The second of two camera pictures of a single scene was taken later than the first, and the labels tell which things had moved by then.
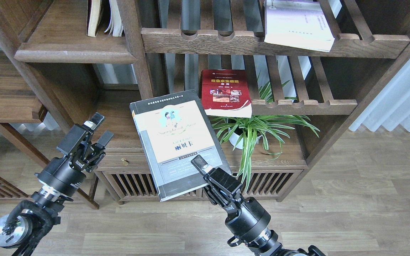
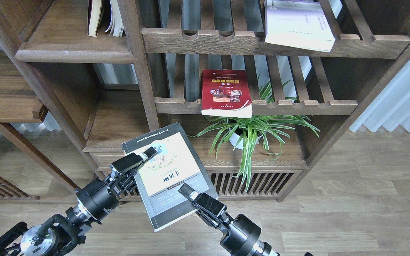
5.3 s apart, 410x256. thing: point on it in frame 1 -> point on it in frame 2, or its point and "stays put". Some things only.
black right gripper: x=245 y=218 -> x=240 y=235
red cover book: x=225 y=93 stays put
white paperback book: x=301 y=23 stays put
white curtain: x=407 y=100 stays put
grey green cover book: x=173 y=129 -> x=158 y=182
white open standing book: x=116 y=26 stays put
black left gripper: x=62 y=177 -> x=101 y=197
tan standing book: x=93 y=13 stays put
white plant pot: x=233 y=137 stays put
